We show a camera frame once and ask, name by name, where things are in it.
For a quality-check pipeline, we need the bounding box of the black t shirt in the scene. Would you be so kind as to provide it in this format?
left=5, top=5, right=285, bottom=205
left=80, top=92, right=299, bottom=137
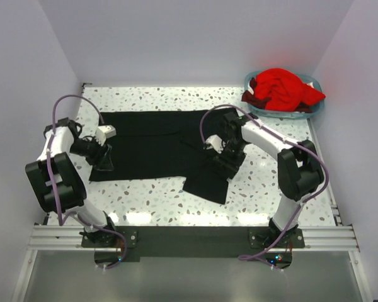
left=89, top=108, right=237, bottom=204

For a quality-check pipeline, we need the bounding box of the teal plastic laundry basket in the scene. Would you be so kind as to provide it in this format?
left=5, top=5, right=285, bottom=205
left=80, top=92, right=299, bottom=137
left=248, top=74, right=324, bottom=120

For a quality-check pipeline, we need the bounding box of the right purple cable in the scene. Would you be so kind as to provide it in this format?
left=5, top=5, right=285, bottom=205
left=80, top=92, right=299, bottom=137
left=200, top=104, right=331, bottom=264

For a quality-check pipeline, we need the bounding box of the purple cable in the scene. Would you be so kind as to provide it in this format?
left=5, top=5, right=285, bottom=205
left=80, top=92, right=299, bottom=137
left=200, top=104, right=331, bottom=264
left=45, top=94, right=127, bottom=270

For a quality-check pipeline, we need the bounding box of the aluminium extrusion rail frame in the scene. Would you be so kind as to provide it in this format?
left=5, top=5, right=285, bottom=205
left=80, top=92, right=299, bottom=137
left=11, top=82, right=374, bottom=302

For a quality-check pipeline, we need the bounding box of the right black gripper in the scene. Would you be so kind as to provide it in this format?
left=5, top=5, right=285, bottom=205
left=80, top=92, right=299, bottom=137
left=214, top=138, right=248, bottom=179

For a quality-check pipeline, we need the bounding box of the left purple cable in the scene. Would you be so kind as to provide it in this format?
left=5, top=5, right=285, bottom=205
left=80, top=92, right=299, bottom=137
left=45, top=94, right=127, bottom=270

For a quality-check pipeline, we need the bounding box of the red t shirt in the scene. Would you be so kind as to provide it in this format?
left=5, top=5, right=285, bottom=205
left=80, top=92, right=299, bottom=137
left=253, top=68, right=326, bottom=113

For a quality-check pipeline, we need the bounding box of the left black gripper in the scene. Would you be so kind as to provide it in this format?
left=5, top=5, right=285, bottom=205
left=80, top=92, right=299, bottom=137
left=69, top=135, right=113, bottom=170

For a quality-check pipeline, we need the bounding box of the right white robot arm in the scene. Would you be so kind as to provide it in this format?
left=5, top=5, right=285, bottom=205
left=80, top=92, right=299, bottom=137
left=204, top=113, right=324, bottom=247

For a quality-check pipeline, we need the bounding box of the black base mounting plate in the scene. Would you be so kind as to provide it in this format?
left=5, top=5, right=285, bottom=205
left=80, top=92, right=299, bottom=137
left=80, top=226, right=306, bottom=268

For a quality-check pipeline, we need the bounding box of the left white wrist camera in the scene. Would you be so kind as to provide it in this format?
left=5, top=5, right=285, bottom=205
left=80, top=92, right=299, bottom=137
left=95, top=125, right=117, bottom=145

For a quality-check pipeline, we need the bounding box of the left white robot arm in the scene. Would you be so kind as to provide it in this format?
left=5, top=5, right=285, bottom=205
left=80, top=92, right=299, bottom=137
left=25, top=118, right=119, bottom=247

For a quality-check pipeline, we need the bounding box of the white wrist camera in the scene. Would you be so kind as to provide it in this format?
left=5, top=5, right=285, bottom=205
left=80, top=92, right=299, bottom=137
left=95, top=125, right=117, bottom=145
left=204, top=135, right=226, bottom=154

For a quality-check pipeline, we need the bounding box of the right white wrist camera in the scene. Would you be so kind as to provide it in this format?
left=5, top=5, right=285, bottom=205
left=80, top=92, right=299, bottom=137
left=204, top=135, right=226, bottom=154

